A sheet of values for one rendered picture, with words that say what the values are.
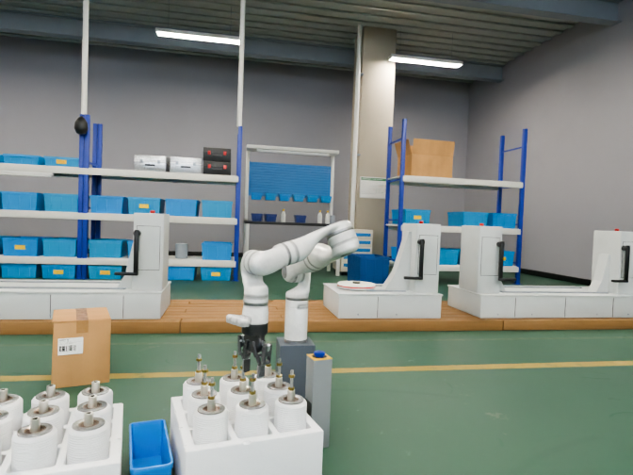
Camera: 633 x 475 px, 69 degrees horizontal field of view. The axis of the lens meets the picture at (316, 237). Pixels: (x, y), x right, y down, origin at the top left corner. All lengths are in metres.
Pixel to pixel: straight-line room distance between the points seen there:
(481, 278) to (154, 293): 2.47
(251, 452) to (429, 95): 9.99
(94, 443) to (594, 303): 3.90
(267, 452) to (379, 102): 7.07
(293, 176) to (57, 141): 4.87
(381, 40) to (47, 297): 6.49
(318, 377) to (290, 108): 8.63
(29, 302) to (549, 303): 3.81
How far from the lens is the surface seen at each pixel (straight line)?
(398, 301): 3.58
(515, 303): 4.04
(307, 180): 7.39
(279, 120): 9.91
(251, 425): 1.41
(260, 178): 7.30
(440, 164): 6.69
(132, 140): 9.93
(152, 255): 3.40
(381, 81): 8.14
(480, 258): 3.91
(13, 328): 3.55
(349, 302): 3.46
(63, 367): 2.43
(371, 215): 7.78
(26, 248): 6.39
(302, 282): 1.87
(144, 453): 1.74
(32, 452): 1.37
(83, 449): 1.37
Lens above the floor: 0.79
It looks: 2 degrees down
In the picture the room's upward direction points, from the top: 2 degrees clockwise
